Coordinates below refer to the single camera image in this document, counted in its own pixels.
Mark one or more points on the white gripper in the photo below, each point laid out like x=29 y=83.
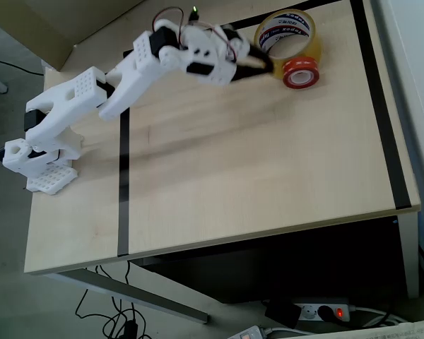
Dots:
x=246 y=66

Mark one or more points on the red tape roll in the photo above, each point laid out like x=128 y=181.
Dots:
x=297 y=63

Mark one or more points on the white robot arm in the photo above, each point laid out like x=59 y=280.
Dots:
x=134 y=77

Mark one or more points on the black tape strip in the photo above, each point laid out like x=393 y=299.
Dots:
x=382 y=116
x=247 y=22
x=123 y=176

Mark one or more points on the yellow packing tape roll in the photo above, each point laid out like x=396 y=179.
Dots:
x=314 y=47

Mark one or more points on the small module with green LED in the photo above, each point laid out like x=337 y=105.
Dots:
x=194 y=12

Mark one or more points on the brown cardboard box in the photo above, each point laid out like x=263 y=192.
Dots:
x=39 y=24

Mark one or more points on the black power adapter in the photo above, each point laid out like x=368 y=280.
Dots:
x=282 y=312

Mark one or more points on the white power strip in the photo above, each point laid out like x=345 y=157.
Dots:
x=309 y=312

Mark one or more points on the black round plug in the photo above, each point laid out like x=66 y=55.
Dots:
x=325 y=312

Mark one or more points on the printed paper sheet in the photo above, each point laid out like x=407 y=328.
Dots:
x=392 y=332

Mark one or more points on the grey metal table frame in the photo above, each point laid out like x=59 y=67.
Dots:
x=145 y=298

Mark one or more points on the grey power strip red switch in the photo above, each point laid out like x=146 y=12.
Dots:
x=251 y=333

